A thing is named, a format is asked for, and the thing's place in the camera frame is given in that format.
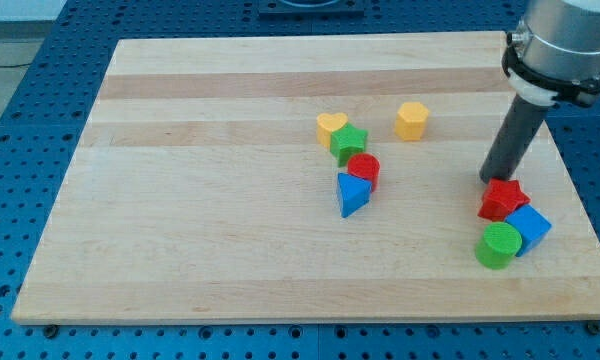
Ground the green star block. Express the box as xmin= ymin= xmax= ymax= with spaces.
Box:
xmin=330 ymin=124 xmax=368 ymax=167

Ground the yellow heart block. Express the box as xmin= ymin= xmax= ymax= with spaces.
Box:
xmin=316 ymin=112 xmax=349 ymax=150

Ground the wooden board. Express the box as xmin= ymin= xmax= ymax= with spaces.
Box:
xmin=11 ymin=32 xmax=600 ymax=325

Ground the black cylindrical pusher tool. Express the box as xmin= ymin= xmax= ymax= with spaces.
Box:
xmin=479 ymin=95 xmax=549 ymax=183

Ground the green cylinder block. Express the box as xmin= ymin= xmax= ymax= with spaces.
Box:
xmin=474 ymin=222 xmax=522 ymax=270

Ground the blue triangle block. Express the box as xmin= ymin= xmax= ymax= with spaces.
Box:
xmin=337 ymin=173 xmax=372 ymax=218

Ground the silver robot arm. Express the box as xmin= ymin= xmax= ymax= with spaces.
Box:
xmin=479 ymin=0 xmax=600 ymax=183

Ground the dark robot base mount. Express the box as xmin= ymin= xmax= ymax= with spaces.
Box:
xmin=256 ymin=0 xmax=366 ymax=18

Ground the yellow hexagon block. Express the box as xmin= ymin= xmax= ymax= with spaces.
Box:
xmin=394 ymin=102 xmax=430 ymax=141

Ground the red star block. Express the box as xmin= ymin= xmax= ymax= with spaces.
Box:
xmin=477 ymin=178 xmax=531 ymax=221

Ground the red cylinder block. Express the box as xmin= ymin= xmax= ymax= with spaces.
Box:
xmin=347 ymin=153 xmax=380 ymax=192

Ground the blue cube block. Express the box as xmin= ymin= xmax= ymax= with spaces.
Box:
xmin=505 ymin=204 xmax=552 ymax=257

